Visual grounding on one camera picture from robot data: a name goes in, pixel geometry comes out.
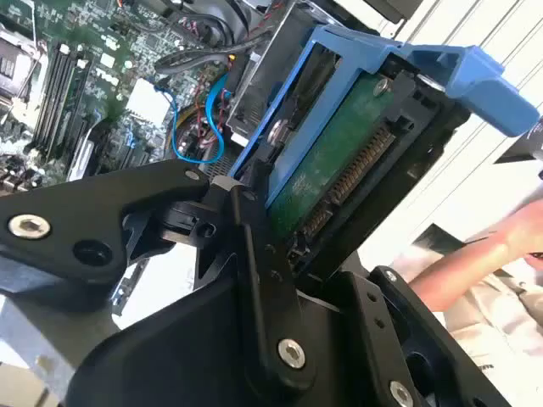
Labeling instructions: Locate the black disk wire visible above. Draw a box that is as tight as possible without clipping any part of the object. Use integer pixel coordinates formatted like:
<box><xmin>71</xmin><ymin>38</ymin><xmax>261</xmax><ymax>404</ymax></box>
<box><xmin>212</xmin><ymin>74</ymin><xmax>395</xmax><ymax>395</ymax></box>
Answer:
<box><xmin>153</xmin><ymin>45</ymin><xmax>255</xmax><ymax>77</ymax></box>

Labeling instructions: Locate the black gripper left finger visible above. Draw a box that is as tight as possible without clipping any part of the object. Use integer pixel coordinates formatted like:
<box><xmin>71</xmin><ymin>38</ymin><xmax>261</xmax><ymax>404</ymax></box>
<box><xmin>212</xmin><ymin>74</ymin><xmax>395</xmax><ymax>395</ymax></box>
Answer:
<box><xmin>0</xmin><ymin>159</ymin><xmax>319</xmax><ymax>393</ymax></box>

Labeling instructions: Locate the person's bare hand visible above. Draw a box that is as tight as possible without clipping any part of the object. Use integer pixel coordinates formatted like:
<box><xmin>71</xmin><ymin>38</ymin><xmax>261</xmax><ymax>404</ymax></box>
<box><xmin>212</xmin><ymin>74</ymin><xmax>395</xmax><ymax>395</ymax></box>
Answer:
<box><xmin>502</xmin><ymin>198</ymin><xmax>543</xmax><ymax>263</ymax></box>

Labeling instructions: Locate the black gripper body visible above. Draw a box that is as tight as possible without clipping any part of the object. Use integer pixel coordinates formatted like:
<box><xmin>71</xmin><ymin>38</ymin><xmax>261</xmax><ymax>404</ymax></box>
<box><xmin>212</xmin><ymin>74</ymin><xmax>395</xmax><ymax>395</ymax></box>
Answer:
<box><xmin>63</xmin><ymin>274</ymin><xmax>385</xmax><ymax>407</ymax></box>

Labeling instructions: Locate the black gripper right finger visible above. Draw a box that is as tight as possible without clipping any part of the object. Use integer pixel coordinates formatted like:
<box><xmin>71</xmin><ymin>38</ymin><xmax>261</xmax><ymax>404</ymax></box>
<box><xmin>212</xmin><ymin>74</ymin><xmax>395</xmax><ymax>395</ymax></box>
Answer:
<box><xmin>294</xmin><ymin>265</ymin><xmax>517</xmax><ymax>407</ymax></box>

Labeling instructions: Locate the hard disk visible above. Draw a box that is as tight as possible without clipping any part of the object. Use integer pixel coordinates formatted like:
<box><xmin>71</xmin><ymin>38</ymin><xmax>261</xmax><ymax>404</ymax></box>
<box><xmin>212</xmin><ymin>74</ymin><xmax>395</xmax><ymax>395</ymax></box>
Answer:
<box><xmin>227</xmin><ymin>23</ymin><xmax>540</xmax><ymax>276</ymax></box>

